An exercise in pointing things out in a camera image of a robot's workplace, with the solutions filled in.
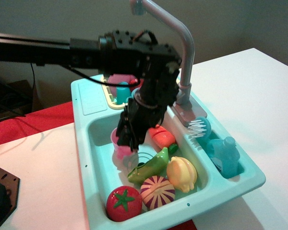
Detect red cloth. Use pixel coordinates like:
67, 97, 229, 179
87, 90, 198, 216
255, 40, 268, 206
0, 102, 74, 145

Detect yellow toy lemon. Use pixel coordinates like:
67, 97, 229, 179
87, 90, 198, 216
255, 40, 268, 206
167, 157, 198, 193

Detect cream dish rack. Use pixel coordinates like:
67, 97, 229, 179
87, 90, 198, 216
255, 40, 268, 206
100, 75, 125, 110

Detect green toy pea pod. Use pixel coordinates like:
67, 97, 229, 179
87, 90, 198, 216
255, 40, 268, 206
127, 147, 169, 184

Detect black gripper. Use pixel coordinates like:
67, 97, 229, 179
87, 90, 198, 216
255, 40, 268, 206
116, 98, 167, 153

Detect black power cable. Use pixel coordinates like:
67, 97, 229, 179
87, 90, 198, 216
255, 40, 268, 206
30, 62, 36, 113

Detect orange toy carrot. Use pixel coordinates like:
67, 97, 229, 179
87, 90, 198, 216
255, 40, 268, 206
148, 125, 179, 154

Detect teal dish brush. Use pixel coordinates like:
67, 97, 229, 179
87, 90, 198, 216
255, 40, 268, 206
188, 116, 212, 139

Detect pink scalloped toy plate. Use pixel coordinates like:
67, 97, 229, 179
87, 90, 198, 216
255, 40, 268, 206
108, 74, 135, 97

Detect red toy strawberry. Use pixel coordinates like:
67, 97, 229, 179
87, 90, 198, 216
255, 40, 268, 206
129, 78, 144, 88

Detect blue toy soap bottle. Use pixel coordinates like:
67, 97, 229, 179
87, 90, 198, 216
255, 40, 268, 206
206, 137, 240, 179

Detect pink toy cup with handle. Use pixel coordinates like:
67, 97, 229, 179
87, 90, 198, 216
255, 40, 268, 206
110, 128, 133, 160

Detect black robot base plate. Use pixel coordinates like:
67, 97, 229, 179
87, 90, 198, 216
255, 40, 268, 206
0, 168, 20, 227

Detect purple striped toy onion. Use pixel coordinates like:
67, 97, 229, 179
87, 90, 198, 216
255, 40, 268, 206
140, 175, 176, 210

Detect red toy tomato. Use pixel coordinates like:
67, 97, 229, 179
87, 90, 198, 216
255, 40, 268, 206
106, 186, 143, 222

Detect small teal toy cup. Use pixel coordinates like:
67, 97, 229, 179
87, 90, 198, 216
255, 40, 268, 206
125, 87, 140, 103

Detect grey toy faucet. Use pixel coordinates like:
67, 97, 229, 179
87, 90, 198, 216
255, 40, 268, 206
130, 0, 207, 127

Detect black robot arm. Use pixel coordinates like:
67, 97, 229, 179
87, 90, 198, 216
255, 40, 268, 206
0, 30, 181, 152

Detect teal toy sink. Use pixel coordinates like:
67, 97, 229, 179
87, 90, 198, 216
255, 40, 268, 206
71, 75, 266, 230

